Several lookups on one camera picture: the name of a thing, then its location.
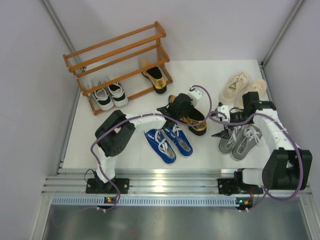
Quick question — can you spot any grey canvas sneaker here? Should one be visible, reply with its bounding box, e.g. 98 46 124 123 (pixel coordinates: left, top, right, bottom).
231 124 263 161
218 126 243 154

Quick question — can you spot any left beige sneaker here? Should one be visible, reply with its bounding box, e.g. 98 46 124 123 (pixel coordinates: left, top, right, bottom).
218 71 250 105

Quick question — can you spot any blue canvas sneaker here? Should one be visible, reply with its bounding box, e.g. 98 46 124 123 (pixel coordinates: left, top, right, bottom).
164 124 194 158
144 129 177 165

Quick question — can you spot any right beige sneaker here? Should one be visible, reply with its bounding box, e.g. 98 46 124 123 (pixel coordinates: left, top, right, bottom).
234 79 268 109

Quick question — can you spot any left grey canvas sneaker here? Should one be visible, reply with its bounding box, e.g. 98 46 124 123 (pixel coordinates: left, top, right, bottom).
218 126 243 154

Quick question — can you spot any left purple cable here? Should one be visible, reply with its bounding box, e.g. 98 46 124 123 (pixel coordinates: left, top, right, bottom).
90 84 213 213

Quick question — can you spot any orange wooden shoe shelf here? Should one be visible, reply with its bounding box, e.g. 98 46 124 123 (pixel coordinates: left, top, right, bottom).
63 21 173 116

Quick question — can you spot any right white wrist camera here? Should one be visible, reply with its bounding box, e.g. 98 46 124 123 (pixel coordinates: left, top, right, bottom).
216 102 231 123

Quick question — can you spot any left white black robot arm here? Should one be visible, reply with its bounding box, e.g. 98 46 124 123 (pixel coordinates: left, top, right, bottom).
85 93 198 194

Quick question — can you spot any aluminium rail frame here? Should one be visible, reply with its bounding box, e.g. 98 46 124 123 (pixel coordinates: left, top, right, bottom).
41 168 313 195

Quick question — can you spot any gold loafer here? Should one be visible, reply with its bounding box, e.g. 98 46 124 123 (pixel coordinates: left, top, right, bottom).
180 106 207 136
141 66 167 94

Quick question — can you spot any black white sneaker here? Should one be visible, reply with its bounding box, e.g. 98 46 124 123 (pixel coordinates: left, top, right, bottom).
92 88 114 111
107 82 129 107

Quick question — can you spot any perforated grey cable tray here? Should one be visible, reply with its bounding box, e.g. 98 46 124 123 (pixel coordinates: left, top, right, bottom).
51 195 251 207

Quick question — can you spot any beige sneaker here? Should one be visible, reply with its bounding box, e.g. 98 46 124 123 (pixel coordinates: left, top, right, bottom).
234 79 268 109
218 71 250 105

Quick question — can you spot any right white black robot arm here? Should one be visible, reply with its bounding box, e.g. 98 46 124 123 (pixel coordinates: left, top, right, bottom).
210 91 313 195

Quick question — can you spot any right grey canvas sneaker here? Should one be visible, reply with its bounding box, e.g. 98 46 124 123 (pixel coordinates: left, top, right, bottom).
231 124 263 161

